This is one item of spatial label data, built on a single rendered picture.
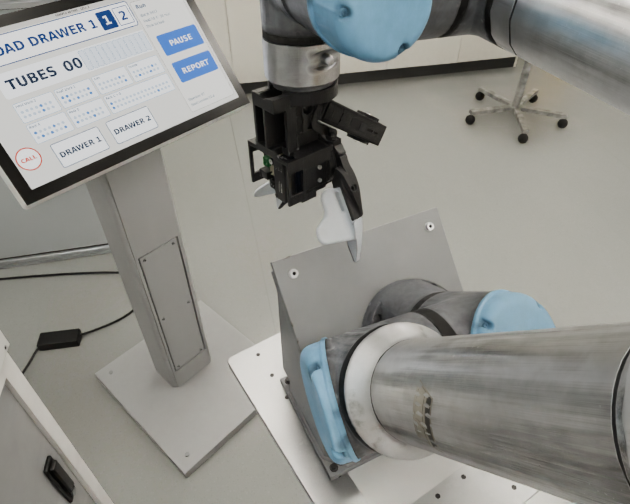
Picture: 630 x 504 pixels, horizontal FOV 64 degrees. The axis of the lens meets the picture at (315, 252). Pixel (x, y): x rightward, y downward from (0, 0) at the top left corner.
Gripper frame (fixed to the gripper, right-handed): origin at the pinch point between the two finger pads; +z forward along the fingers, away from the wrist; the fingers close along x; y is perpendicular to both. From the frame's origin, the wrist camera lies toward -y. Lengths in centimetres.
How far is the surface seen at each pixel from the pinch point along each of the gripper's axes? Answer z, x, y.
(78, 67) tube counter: -7, -62, 6
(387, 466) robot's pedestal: 33.0, 16.6, 1.4
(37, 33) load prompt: -13, -66, 10
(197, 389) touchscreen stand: 100, -64, -1
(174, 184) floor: 94, -176, -54
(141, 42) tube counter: -8, -64, -8
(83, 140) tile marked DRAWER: 4, -54, 11
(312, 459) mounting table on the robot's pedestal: 32.8, 8.7, 9.2
